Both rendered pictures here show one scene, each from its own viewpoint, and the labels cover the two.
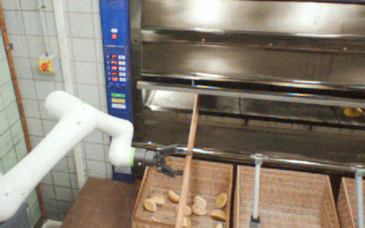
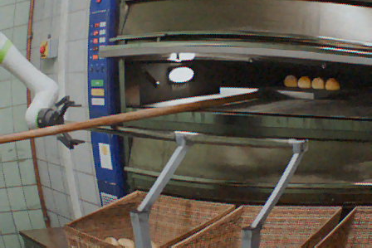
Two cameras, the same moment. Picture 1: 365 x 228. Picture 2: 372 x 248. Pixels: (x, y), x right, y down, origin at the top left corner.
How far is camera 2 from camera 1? 2.32 m
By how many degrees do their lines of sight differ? 39
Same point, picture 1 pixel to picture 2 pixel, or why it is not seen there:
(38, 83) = not seen: hidden behind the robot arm
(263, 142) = (277, 160)
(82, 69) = (74, 51)
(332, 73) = (321, 25)
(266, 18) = not seen: outside the picture
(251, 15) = not seen: outside the picture
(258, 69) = (247, 21)
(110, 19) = not seen: outside the picture
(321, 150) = (338, 164)
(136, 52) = (119, 16)
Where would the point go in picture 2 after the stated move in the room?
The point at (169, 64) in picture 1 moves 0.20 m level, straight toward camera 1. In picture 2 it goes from (149, 26) to (115, 30)
